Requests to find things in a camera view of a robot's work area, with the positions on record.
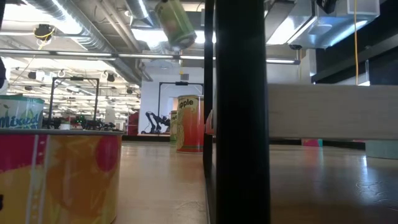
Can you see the rectangular silver air duct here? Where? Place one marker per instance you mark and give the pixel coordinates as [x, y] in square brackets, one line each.
[323, 28]

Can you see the long ceiling light bar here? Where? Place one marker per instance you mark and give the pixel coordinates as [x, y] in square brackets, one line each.
[84, 53]

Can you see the grey wall vent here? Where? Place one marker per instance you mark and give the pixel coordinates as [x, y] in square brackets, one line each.
[184, 76]

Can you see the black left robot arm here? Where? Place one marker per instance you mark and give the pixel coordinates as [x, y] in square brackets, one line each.
[2, 74]

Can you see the apple label tin can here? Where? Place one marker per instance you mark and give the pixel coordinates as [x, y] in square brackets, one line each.
[191, 124]

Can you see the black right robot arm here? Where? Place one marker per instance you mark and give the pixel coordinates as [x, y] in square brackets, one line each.
[326, 4]

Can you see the teal tin can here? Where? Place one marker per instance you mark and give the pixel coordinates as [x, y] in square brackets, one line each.
[382, 149]

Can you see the yellow red fruit tin can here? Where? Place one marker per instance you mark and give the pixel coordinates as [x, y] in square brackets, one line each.
[77, 174]

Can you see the black ceiling spotlight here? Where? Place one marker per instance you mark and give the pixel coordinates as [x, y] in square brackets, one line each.
[32, 75]
[110, 77]

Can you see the mixed fruit label tin can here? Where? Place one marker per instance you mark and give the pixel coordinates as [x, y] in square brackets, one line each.
[18, 115]

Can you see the black table frame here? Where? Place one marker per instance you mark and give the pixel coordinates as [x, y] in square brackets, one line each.
[149, 138]

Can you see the smooth silver ceiling duct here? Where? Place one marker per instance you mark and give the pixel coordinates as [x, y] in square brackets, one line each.
[140, 9]

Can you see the red cup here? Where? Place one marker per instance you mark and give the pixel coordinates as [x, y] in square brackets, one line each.
[311, 142]

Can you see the black background robot arm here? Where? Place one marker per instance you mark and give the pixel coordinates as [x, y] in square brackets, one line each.
[154, 119]

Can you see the red background cabinet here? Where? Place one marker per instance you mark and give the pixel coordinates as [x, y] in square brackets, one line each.
[133, 124]

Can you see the ribbed silver ceiling duct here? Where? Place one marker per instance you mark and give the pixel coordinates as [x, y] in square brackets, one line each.
[93, 40]

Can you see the background robot station clutter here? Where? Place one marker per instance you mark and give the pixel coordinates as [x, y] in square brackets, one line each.
[93, 125]

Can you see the black shelf side frame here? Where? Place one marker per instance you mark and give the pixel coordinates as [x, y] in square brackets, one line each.
[242, 109]

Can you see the pears label tin can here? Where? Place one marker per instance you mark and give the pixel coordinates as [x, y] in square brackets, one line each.
[173, 127]
[175, 25]

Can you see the wooden shelf board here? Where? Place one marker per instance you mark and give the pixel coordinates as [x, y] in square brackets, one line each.
[326, 112]

